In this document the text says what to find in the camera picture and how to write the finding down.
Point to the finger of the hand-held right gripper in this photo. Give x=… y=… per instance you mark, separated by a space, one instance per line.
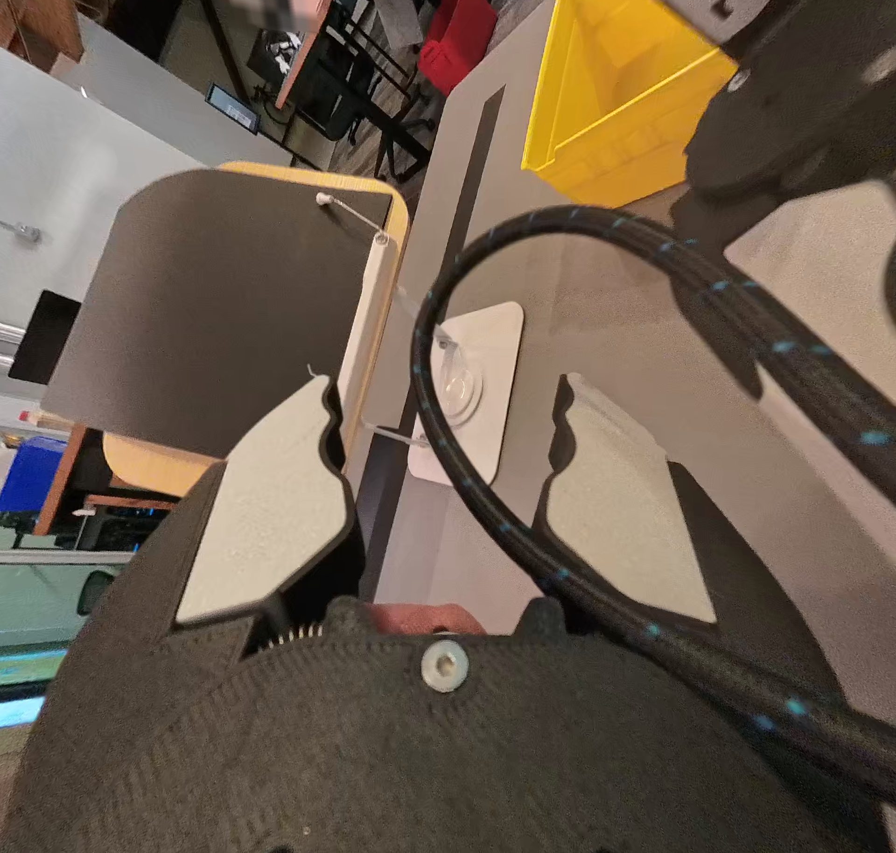
x=826 y=265

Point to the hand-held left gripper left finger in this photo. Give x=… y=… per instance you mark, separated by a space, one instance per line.
x=266 y=517

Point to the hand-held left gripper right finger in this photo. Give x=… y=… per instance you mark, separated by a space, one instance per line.
x=623 y=517

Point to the yellow plastic bin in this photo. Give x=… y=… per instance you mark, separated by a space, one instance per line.
x=616 y=97

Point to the dark monitor with wooden back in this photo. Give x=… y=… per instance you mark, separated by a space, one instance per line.
x=224 y=307

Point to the blue storage bin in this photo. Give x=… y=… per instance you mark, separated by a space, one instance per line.
x=31 y=475

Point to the red plastic bin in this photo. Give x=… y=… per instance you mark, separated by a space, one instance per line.
x=462 y=34

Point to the small dark screen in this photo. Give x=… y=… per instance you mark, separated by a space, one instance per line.
x=234 y=108

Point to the background wooden desk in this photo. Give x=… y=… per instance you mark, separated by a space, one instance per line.
x=301 y=69

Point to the black wall screen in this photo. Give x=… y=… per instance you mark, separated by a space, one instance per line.
x=45 y=338

